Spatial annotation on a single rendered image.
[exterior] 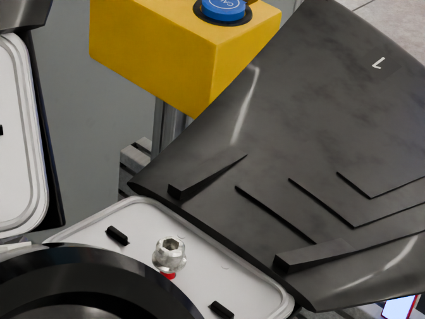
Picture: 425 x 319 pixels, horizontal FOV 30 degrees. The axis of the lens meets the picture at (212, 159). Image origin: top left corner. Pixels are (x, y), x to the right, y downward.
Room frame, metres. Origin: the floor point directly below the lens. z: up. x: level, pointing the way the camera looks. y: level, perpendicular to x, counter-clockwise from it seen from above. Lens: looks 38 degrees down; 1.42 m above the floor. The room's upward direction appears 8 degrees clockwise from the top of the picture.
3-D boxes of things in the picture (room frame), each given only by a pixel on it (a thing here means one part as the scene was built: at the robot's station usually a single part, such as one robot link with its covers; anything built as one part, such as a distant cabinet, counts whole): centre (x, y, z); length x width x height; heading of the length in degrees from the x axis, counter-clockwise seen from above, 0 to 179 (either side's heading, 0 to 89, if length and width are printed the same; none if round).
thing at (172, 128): (0.68, 0.05, 0.92); 0.03 x 0.03 x 0.12; 55
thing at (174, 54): (0.68, 0.05, 1.02); 0.16 x 0.10 x 0.11; 55
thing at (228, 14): (0.65, 0.01, 1.08); 0.04 x 0.04 x 0.02
